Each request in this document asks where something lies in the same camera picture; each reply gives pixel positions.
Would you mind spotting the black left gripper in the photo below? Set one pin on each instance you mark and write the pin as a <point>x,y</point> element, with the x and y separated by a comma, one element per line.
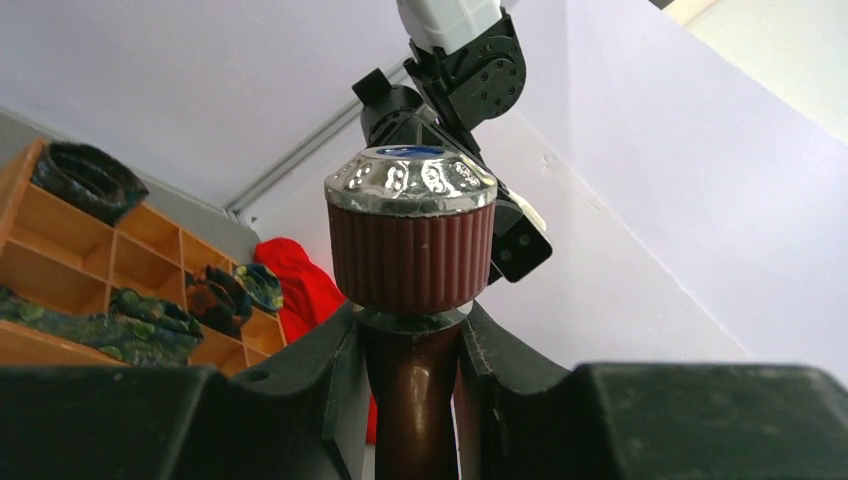
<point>383,126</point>

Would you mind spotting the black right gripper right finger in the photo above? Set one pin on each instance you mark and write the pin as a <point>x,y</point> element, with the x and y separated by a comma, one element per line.
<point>522,416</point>

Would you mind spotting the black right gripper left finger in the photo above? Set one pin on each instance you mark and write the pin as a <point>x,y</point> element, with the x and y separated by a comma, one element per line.
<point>299,414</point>

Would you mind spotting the brown water faucet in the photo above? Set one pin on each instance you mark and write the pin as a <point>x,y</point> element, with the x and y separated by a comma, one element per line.
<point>411,232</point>

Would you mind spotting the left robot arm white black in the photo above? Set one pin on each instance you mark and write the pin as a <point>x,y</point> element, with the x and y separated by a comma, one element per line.
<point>466,67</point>

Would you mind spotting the red cloth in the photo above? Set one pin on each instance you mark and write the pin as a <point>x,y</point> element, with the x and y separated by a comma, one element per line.
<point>310,296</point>

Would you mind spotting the rolled dark tie top left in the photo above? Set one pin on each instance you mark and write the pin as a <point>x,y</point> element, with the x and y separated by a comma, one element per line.
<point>262,286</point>

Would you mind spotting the rolled dark red tie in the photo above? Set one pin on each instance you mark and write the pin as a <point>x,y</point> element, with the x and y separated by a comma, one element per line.
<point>218,300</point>

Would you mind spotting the unrolled green camouflage tie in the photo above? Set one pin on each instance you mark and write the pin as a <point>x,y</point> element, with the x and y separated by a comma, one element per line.
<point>135,329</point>

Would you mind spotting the orange compartment tray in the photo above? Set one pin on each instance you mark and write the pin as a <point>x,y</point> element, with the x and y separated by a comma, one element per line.
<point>59,257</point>

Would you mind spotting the rolled black tie bottom left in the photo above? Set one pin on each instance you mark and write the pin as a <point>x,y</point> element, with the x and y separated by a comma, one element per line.
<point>90,180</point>

